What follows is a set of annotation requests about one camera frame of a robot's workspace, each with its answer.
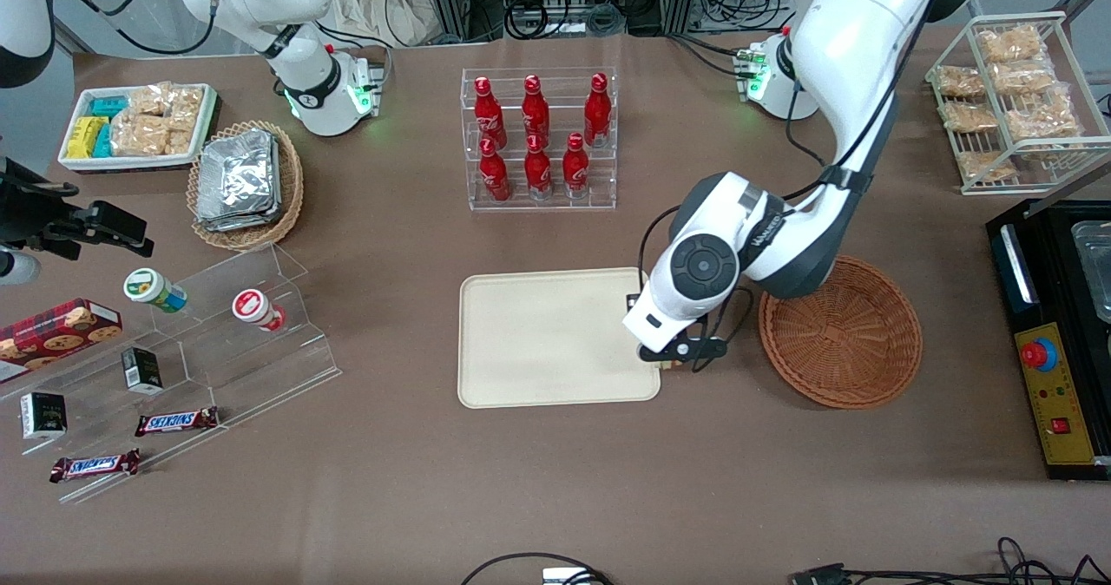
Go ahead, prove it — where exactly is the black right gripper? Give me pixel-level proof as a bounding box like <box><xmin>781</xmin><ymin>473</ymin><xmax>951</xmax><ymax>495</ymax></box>
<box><xmin>0</xmin><ymin>158</ymin><xmax>155</xmax><ymax>261</ymax></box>

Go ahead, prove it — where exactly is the white rectangular snack tray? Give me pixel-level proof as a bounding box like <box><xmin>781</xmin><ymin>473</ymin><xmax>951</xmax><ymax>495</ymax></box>
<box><xmin>57</xmin><ymin>82</ymin><xmax>220</xmax><ymax>174</ymax></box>

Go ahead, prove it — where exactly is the beige plastic tray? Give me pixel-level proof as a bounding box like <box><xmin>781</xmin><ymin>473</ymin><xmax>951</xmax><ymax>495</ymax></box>
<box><xmin>457</xmin><ymin>267</ymin><xmax>662</xmax><ymax>410</ymax></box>

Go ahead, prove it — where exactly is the brown round wicker basket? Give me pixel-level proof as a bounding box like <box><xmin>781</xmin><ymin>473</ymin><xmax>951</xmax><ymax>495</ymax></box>
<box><xmin>758</xmin><ymin>254</ymin><xmax>924</xmax><ymax>411</ymax></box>

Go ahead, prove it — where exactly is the tan oval wicker basket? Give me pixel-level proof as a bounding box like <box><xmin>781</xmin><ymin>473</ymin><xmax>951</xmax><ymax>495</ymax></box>
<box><xmin>187</xmin><ymin>120</ymin><xmax>306</xmax><ymax>252</ymax></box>

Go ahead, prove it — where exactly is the yellow snack pack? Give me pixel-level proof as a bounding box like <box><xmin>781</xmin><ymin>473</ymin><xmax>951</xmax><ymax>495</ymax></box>
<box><xmin>66</xmin><ymin>115</ymin><xmax>110</xmax><ymax>160</ymax></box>

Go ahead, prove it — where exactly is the red cookie box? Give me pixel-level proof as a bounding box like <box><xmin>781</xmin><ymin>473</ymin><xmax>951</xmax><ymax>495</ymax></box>
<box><xmin>0</xmin><ymin>298</ymin><xmax>123</xmax><ymax>385</ymax></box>

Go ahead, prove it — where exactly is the green lid yogurt cup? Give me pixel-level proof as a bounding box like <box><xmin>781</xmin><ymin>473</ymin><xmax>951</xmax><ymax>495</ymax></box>
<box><xmin>122</xmin><ymin>267</ymin><xmax>188</xmax><ymax>314</ymax></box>

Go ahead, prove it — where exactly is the silver foil package stack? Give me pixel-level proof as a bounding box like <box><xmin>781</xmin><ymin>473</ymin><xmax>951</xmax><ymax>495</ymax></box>
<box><xmin>195</xmin><ymin>128</ymin><xmax>283</xmax><ymax>233</ymax></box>

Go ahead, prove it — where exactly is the clear acrylic bottle rack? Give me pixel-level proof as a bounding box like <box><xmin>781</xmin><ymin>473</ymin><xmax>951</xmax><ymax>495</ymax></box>
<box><xmin>460</xmin><ymin>66</ymin><xmax>619</xmax><ymax>213</ymax></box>

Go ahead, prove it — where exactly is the small black white carton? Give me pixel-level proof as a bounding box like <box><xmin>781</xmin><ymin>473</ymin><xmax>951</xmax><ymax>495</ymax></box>
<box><xmin>19</xmin><ymin>391</ymin><xmax>69</xmax><ymax>441</ymax></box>

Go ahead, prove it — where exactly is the red cola bottle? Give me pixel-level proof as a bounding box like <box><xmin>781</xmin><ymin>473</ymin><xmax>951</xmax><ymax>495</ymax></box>
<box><xmin>522</xmin><ymin>75</ymin><xmax>551</xmax><ymax>146</ymax></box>
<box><xmin>473</xmin><ymin>76</ymin><xmax>508</xmax><ymax>148</ymax></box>
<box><xmin>523</xmin><ymin>135</ymin><xmax>554</xmax><ymax>201</ymax></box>
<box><xmin>583</xmin><ymin>73</ymin><xmax>613</xmax><ymax>149</ymax></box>
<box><xmin>562</xmin><ymin>133</ymin><xmax>591</xmax><ymax>200</ymax></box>
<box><xmin>478</xmin><ymin>138</ymin><xmax>512</xmax><ymax>203</ymax></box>

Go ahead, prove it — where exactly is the red lid yogurt cup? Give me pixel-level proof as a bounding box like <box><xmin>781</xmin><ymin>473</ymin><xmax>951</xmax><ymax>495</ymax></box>
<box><xmin>231</xmin><ymin>288</ymin><xmax>287</xmax><ymax>333</ymax></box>

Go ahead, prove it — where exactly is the brown snickers bar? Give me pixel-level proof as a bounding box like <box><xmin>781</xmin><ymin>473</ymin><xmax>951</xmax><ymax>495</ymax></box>
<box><xmin>49</xmin><ymin>449</ymin><xmax>141</xmax><ymax>483</ymax></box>
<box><xmin>135</xmin><ymin>406</ymin><xmax>220</xmax><ymax>437</ymax></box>

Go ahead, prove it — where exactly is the clear acrylic stepped display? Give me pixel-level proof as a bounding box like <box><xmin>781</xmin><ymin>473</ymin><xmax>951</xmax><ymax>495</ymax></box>
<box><xmin>0</xmin><ymin>242</ymin><xmax>343</xmax><ymax>505</ymax></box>

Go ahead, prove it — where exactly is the bagged pastry snack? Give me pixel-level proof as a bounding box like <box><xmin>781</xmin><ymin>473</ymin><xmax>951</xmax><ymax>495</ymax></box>
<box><xmin>1004</xmin><ymin>89</ymin><xmax>1082</xmax><ymax>141</ymax></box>
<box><xmin>939</xmin><ymin>101</ymin><xmax>1000</xmax><ymax>134</ymax></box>
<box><xmin>935</xmin><ymin>65</ymin><xmax>988</xmax><ymax>99</ymax></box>
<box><xmin>956</xmin><ymin>150</ymin><xmax>1017</xmax><ymax>183</ymax></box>
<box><xmin>976</xmin><ymin>24</ymin><xmax>1048</xmax><ymax>66</ymax></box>
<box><xmin>989</xmin><ymin>59</ymin><xmax>1056</xmax><ymax>96</ymax></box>

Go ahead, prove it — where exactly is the red emergency stop button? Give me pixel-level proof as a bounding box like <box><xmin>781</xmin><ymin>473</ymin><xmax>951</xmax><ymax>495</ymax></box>
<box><xmin>1020</xmin><ymin>337</ymin><xmax>1061</xmax><ymax>374</ymax></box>

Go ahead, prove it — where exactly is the black yellow control box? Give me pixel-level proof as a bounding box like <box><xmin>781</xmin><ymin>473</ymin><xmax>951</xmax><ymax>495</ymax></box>
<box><xmin>985</xmin><ymin>197</ymin><xmax>1111</xmax><ymax>483</ymax></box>

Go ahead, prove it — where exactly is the yellow control panel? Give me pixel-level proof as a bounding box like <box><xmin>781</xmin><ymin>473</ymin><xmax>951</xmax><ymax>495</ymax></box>
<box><xmin>1013</xmin><ymin>322</ymin><xmax>1098</xmax><ymax>467</ymax></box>

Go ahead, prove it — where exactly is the clear plastic container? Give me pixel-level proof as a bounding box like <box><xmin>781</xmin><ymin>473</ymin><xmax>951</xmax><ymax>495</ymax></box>
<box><xmin>1070</xmin><ymin>220</ymin><xmax>1111</xmax><ymax>323</ymax></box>

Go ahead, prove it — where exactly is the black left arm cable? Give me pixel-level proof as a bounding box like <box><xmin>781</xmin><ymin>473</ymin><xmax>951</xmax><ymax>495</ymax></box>
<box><xmin>639</xmin><ymin>205</ymin><xmax>687</xmax><ymax>298</ymax></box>

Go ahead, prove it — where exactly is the black looped cable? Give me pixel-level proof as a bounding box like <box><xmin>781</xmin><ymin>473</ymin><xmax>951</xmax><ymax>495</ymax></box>
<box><xmin>459</xmin><ymin>552</ymin><xmax>614</xmax><ymax>585</ymax></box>

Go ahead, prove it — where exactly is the black cable connector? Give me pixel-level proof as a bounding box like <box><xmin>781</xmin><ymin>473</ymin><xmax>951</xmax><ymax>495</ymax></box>
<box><xmin>789</xmin><ymin>562</ymin><xmax>848</xmax><ymax>585</ymax></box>

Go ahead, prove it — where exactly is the white wire rack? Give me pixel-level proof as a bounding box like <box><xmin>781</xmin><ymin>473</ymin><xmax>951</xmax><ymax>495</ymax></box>
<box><xmin>924</xmin><ymin>10</ymin><xmax>1111</xmax><ymax>197</ymax></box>

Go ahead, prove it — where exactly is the black cable bundle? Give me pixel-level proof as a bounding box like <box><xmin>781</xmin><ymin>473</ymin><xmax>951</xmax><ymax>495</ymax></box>
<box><xmin>844</xmin><ymin>536</ymin><xmax>1111</xmax><ymax>585</ymax></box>

